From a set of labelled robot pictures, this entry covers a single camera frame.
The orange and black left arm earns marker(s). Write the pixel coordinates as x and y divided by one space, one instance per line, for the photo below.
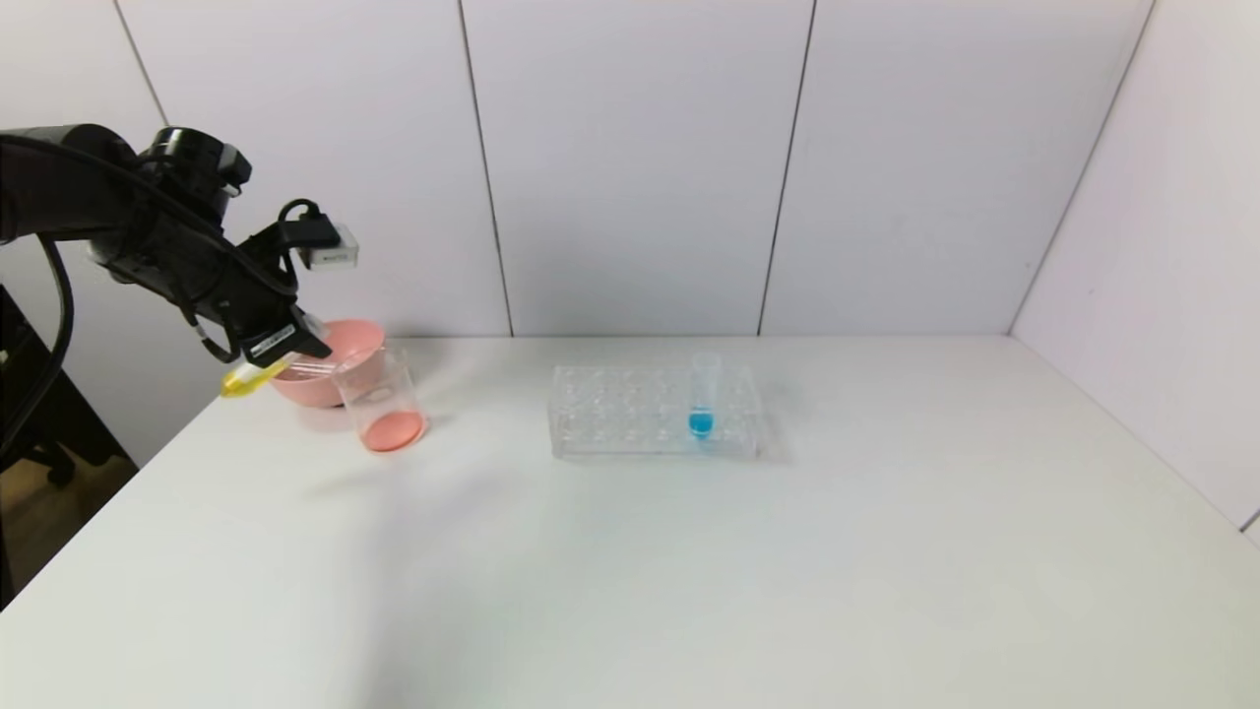
59 177

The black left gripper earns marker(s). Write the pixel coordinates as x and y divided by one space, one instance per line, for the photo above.
273 344

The clear acrylic test tube rack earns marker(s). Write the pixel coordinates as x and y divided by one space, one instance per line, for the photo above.
620 423

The clear glass beaker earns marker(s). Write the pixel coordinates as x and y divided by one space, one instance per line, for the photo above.
389 428

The black chair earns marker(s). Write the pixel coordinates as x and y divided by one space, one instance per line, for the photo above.
49 414

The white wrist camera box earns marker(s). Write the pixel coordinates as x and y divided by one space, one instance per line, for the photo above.
333 258

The test tube with red pigment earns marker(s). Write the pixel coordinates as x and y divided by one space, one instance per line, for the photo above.
317 369

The pink bowl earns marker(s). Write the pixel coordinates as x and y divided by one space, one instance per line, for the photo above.
349 340

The test tube with yellow pigment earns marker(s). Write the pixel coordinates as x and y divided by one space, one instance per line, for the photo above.
241 382

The test tube with blue pigment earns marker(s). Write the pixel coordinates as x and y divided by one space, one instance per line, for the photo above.
701 423

